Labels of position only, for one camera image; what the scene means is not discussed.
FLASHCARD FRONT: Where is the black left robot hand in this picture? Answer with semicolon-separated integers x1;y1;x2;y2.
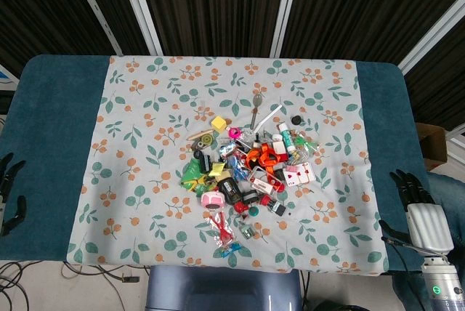
0;153;28;238

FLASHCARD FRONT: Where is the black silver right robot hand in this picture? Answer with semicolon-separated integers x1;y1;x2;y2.
379;169;455;256

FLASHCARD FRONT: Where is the red capped black cylinder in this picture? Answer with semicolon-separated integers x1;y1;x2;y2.
259;194;288;217

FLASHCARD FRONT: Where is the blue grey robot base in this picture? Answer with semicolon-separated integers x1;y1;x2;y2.
145;265;304;311

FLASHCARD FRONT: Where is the blue denim fabric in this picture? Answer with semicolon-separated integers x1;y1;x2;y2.
426;171;465;225

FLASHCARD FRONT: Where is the teal table cover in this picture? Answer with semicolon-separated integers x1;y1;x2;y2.
0;54;432;272

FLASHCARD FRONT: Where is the brown cardboard box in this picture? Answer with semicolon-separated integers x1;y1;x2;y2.
416;121;448;172

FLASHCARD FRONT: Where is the playing cards stack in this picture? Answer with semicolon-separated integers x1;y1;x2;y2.
282;161;316;185

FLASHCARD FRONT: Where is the green toy in clear bag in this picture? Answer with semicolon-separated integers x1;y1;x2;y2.
292;134;320;159

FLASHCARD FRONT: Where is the floral printed tablecloth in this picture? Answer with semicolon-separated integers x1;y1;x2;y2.
67;55;392;276

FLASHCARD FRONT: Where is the white green glue stick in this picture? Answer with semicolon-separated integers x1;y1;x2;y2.
278;123;298;153

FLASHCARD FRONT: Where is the clear badge holder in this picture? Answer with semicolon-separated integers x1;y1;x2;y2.
246;165;283;195

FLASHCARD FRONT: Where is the green tea packet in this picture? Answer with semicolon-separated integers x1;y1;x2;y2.
180;160;204;192

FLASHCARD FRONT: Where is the yellow sticky figure toy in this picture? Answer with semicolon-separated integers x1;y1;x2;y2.
188;176;210;190

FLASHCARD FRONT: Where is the white flat strip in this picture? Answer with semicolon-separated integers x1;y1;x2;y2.
253;104;283;134

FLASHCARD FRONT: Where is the wooden stick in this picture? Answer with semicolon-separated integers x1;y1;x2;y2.
187;129;214;141

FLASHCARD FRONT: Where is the black tape roll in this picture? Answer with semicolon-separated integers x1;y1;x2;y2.
193;149;214;174

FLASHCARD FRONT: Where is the blue figure in bag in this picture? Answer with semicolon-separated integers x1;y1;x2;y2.
227;156;248;183

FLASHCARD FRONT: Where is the blue candy packet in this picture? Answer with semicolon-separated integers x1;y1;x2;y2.
219;243;243;257

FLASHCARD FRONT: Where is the black box with barcode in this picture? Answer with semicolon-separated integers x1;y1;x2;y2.
217;177;243;205

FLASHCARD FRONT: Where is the red sticky man toy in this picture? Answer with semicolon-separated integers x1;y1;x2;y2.
206;211;235;246

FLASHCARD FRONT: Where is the pink donut tape measure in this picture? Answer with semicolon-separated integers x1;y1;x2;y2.
201;190;225;211

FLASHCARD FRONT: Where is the grey metal spoon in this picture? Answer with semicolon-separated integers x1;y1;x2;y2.
249;93;263;131

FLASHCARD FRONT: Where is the blue white candy wrapper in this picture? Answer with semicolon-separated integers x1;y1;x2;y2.
217;143;237;158

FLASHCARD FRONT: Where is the yellow foam cube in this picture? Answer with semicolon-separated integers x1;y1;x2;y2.
211;116;228;134

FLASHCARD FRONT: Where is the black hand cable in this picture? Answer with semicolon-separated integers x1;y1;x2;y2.
381;236;424;254

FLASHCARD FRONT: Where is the black floor cable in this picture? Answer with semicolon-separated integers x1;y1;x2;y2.
61;262;141;285

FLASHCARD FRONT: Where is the orange ribbon lanyard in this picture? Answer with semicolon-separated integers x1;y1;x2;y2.
245;142;290;181

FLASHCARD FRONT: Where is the white metal frame post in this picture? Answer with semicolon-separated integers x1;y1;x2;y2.
397;0;465;74
270;0;304;58
65;0;123;54

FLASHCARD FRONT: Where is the white double frame post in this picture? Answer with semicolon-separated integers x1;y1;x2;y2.
115;0;163;56

